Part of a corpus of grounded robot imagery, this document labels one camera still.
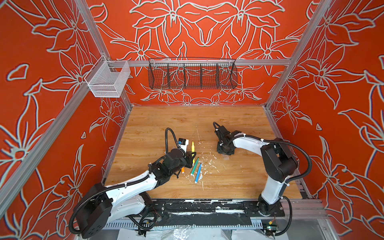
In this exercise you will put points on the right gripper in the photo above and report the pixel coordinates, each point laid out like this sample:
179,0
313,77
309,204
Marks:
220,149

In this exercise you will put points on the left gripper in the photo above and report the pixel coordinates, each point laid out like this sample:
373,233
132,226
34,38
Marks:
189,159

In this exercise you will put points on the yellow highlighter pen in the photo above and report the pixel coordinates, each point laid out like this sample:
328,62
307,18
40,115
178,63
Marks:
193,150

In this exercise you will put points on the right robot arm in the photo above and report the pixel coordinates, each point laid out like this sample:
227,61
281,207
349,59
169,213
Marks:
279,161

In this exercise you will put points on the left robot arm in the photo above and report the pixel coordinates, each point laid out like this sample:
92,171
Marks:
102,205

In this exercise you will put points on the green highlighter pen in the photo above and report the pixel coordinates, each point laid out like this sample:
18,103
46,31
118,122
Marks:
195,167

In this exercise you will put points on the blue highlighter pen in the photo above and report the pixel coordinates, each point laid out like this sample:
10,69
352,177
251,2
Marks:
198,174

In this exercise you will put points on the white mesh basket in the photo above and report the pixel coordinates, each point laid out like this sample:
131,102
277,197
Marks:
107,79

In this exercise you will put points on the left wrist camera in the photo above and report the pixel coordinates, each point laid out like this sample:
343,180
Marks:
183,144

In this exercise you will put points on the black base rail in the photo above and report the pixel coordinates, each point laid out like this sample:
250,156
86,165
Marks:
216,213

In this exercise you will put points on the black wire basket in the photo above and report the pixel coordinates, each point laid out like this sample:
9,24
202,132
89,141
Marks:
192,74

